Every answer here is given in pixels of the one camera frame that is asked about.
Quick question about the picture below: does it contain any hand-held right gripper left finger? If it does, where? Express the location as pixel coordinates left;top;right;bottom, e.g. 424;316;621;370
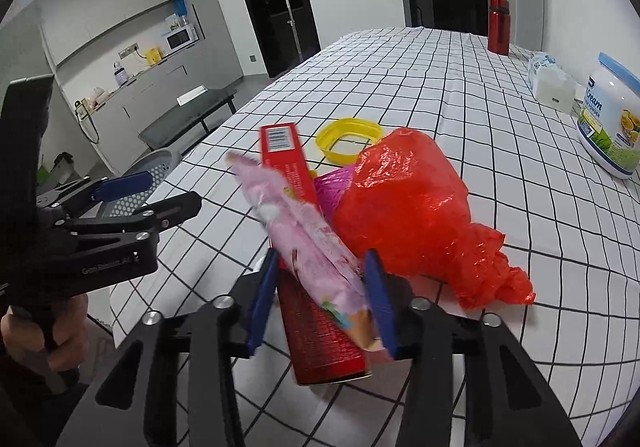
55;247;281;447

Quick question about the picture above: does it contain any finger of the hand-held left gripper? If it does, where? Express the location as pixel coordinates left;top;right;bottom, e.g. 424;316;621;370
37;171;153;212
55;192;203;240

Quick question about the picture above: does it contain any grey perforated basket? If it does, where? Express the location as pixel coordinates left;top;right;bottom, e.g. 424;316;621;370
102;149;185;218

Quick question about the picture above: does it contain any pink plastic mesh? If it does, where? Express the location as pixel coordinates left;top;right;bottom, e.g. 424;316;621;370
314;166;358;218

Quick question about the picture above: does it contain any white plastic box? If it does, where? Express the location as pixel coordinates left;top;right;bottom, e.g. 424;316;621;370
532;69;578;114

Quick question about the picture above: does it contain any blue printed plastic pack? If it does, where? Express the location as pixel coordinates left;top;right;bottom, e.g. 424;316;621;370
527;51;561;88

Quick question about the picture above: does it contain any flat white box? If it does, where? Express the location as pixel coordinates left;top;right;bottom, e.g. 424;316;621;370
176;86;207;105

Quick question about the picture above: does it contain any grey counter cabinet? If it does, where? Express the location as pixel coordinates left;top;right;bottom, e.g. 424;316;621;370
52;39;246;172

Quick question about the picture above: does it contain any red plastic bag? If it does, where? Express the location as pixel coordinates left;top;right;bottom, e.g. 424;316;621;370
332;127;536;310

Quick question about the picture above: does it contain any white microwave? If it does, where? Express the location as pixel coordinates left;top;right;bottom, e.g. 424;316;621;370
164;24;198;52

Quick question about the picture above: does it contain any black low table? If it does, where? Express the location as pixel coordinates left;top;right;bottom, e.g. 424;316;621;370
139;88;237;150

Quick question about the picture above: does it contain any red water bottle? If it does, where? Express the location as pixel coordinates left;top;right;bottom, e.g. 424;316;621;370
487;0;511;56

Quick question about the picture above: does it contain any metal stand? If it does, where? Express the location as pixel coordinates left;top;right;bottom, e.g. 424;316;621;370
285;0;303;62

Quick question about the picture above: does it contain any yellow plastic lid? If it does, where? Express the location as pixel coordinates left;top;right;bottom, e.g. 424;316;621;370
315;118;385;164

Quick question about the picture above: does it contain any person's left hand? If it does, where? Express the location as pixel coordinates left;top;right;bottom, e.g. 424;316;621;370
0;296;91;373

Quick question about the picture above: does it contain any white tub with blue lid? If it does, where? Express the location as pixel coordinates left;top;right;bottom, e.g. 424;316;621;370
576;52;640;179

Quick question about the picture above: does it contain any pink snack wrapper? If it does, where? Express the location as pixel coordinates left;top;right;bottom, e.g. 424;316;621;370
227;152;383;353

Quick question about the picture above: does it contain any long red cardboard box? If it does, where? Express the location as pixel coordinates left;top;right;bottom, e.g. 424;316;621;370
260;123;373;385

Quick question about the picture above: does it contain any white black checkered tablecloth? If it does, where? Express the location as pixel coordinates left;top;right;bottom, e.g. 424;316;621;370
107;27;640;447

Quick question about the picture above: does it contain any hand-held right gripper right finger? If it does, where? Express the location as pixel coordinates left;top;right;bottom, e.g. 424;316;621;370
362;249;583;447

